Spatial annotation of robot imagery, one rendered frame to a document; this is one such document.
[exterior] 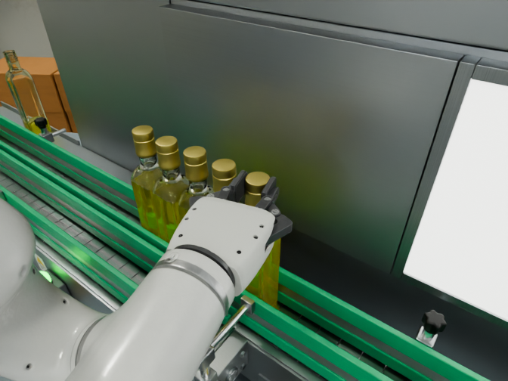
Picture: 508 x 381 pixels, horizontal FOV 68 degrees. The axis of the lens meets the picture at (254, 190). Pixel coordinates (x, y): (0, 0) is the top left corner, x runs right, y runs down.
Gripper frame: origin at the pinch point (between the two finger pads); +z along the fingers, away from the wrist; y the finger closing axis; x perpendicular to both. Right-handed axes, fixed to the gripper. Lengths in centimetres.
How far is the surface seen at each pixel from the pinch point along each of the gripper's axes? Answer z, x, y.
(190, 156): 3.1, 1.1, -11.1
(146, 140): 6.5, -0.1, -21.1
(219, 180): 1.1, -0.5, -5.6
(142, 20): 26.0, 13.2, -32.3
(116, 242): 3.8, -23.9, -31.2
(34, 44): 248, -78, -330
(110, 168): 29, -27, -53
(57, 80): 152, -65, -205
